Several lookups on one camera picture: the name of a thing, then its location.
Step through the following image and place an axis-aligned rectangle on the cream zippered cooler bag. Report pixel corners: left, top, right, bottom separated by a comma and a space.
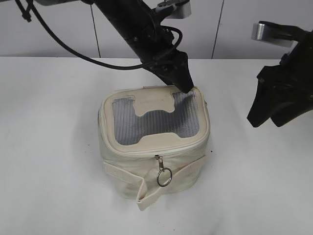
97, 86, 210, 211

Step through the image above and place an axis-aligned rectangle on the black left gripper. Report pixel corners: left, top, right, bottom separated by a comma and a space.
141, 49, 194, 93

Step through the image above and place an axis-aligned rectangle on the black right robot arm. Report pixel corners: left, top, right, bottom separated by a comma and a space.
247, 32, 313, 128

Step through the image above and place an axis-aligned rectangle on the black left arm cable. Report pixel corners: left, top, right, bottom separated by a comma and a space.
13, 0, 183, 71

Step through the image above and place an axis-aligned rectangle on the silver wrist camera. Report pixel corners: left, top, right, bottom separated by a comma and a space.
153, 0, 192, 20
251, 21, 305, 47

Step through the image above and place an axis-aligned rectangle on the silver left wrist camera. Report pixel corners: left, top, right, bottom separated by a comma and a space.
153, 0, 192, 20

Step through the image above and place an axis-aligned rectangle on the silver ring zipper pull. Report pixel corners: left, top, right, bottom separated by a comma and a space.
155, 155, 173, 188

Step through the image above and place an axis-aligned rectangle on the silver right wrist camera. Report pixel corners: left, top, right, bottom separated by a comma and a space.
251, 21, 305, 47

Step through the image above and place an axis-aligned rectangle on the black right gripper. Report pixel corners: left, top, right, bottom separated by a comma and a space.
247, 65, 313, 127

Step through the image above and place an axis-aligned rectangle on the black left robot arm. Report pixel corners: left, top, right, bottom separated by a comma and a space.
27, 0, 194, 93

